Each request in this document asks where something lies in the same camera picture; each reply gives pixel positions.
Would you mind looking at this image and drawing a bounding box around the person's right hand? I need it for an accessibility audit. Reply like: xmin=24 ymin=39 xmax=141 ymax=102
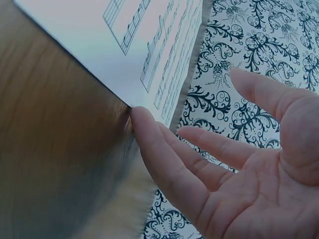
xmin=130 ymin=68 xmax=319 ymax=239

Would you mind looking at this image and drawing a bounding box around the white music sheet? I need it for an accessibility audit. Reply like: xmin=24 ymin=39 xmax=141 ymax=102
xmin=13 ymin=0 xmax=203 ymax=126

